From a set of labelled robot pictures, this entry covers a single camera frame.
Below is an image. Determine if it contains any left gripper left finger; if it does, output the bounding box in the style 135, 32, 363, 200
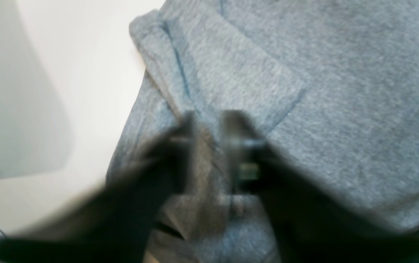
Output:
0, 113, 195, 263

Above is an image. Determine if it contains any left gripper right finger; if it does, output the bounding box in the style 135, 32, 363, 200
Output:
223, 110, 419, 263

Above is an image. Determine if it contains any grey t-shirt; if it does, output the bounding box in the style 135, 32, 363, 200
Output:
107, 0, 419, 263

